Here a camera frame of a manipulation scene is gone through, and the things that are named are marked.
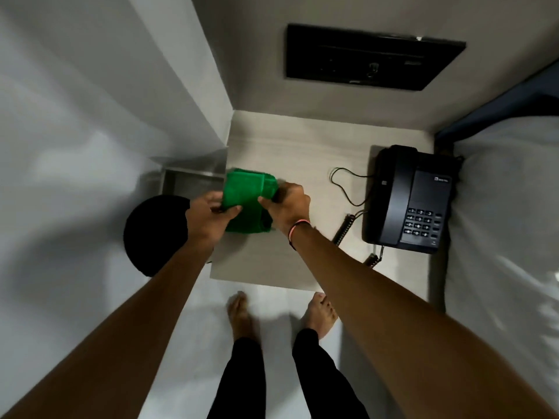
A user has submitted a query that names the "person's foot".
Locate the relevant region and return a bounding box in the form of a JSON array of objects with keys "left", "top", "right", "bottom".
[
  {"left": 300, "top": 292, "right": 339, "bottom": 341},
  {"left": 226, "top": 291, "right": 256, "bottom": 343}
]

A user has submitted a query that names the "person's left hand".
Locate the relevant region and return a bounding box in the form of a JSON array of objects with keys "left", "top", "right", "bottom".
[{"left": 185, "top": 191, "right": 243, "bottom": 248}]

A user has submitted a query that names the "person's right hand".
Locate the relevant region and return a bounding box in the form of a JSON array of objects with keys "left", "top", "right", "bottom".
[{"left": 258, "top": 182, "right": 312, "bottom": 237}]

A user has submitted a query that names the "white bed sheet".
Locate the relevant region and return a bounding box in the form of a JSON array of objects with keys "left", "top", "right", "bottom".
[{"left": 445, "top": 115, "right": 559, "bottom": 400}]

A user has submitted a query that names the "round black waste bin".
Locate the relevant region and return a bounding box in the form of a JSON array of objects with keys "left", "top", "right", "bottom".
[{"left": 123, "top": 195, "right": 193, "bottom": 278}]

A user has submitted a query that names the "person's left foot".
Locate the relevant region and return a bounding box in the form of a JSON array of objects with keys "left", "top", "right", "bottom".
[{"left": 226, "top": 291, "right": 256, "bottom": 343}]

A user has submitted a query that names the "grey metal tray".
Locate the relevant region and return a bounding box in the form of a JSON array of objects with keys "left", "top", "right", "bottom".
[{"left": 161, "top": 166, "right": 228, "bottom": 202}]

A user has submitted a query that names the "dark blue bed headboard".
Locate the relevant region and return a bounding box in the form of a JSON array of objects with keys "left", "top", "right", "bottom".
[{"left": 434, "top": 60, "right": 559, "bottom": 146}]

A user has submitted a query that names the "person's right leg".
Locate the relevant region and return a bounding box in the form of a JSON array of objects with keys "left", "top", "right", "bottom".
[{"left": 292, "top": 328, "right": 371, "bottom": 419}]

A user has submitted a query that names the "person's left leg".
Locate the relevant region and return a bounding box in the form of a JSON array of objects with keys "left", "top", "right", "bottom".
[{"left": 207, "top": 337, "right": 267, "bottom": 419}]

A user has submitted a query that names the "person's left forearm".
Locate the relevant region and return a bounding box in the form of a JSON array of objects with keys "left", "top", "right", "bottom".
[{"left": 0, "top": 238, "right": 215, "bottom": 419}]

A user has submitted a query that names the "person's right foot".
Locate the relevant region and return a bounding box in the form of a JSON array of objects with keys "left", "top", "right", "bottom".
[{"left": 300, "top": 292, "right": 339, "bottom": 341}]

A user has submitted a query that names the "green cloth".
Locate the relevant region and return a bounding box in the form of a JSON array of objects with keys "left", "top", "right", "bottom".
[{"left": 221, "top": 168, "right": 279, "bottom": 234}]

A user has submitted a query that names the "person's right forearm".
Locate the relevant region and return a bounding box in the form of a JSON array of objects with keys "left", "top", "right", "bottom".
[{"left": 289, "top": 223, "right": 559, "bottom": 419}]

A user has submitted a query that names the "pink and black wristband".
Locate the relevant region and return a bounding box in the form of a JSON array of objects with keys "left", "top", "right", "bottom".
[{"left": 287, "top": 219, "right": 312, "bottom": 250}]

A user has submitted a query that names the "black wall switch panel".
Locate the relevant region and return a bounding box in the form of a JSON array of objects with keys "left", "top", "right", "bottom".
[{"left": 286, "top": 23, "right": 467, "bottom": 91}]

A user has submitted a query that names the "black telephone handset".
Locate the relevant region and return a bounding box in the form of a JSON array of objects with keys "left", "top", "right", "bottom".
[{"left": 362, "top": 145, "right": 421, "bottom": 246}]

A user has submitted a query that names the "person's leg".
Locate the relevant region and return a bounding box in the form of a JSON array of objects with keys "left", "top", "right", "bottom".
[
  {"left": 292, "top": 328, "right": 371, "bottom": 419},
  {"left": 207, "top": 337, "right": 267, "bottom": 419}
]

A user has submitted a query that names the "black desk telephone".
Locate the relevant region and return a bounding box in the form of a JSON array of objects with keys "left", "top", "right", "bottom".
[{"left": 362, "top": 145, "right": 457, "bottom": 255}]

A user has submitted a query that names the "white curtain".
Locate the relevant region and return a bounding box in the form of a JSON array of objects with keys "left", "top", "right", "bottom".
[{"left": 0, "top": 0, "right": 233, "bottom": 406}]

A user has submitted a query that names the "thin black telephone cable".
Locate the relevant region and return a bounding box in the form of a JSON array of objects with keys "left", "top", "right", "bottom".
[{"left": 329, "top": 167, "right": 377, "bottom": 208}]

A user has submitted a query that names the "black coiled telephone cord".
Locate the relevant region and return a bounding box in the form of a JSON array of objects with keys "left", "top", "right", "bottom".
[{"left": 332, "top": 210, "right": 385, "bottom": 269}]

